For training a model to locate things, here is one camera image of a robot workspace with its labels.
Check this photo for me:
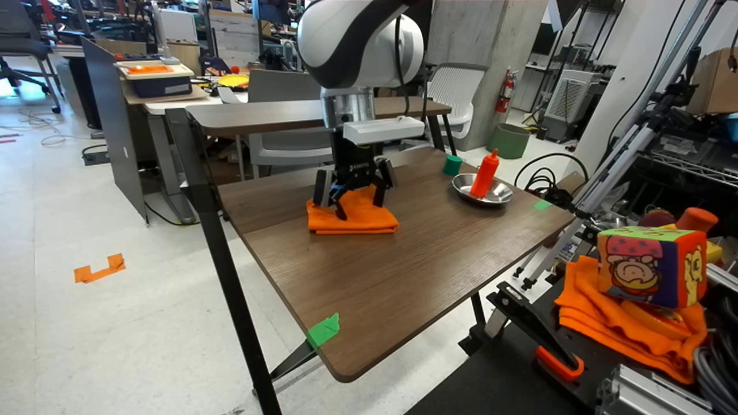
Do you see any orange towel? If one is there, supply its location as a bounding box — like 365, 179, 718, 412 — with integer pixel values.
304, 182, 401, 238

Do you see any colourful plush cube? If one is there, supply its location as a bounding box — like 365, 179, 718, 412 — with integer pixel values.
596, 221, 710, 312

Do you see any dark office chair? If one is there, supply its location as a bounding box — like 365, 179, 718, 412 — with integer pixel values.
0, 0, 66, 116

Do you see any orange floor marker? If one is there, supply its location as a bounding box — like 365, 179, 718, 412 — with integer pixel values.
71, 251, 130, 285

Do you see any grey box with orange top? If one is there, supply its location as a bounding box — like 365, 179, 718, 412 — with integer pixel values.
114, 58, 199, 99

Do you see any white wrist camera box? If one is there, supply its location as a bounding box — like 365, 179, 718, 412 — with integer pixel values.
339, 112, 428, 148

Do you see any orange cloth pile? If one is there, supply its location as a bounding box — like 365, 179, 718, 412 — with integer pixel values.
554, 253, 710, 388

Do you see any black table frame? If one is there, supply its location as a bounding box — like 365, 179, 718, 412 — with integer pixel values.
164, 107, 318, 415

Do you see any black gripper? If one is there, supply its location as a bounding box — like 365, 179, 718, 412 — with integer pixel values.
312, 140, 398, 221

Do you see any shiny metal bowl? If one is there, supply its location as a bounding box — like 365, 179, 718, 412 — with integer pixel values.
450, 170, 519, 207

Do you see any yellow object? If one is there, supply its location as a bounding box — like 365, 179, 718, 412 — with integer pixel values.
214, 70, 254, 92

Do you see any dark partition panel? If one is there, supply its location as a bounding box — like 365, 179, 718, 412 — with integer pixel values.
81, 38, 152, 225

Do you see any black clamp with orange handle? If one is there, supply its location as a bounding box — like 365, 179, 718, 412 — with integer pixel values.
485, 280, 588, 388

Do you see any silver tripod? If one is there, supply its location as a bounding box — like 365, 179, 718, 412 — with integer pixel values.
512, 0, 738, 293

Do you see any green bin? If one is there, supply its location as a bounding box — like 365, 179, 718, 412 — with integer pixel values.
488, 122, 533, 161

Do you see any grey desk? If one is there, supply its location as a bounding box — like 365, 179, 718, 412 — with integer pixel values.
146, 92, 454, 225

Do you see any cardboard box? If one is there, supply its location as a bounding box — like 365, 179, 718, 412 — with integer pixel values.
685, 47, 738, 117

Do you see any black looped cable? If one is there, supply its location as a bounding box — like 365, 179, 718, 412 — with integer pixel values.
512, 149, 593, 214

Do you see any red fire extinguisher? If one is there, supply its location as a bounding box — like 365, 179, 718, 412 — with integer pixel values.
493, 68, 518, 117

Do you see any grey chair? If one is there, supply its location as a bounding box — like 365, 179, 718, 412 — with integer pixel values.
245, 68, 337, 179

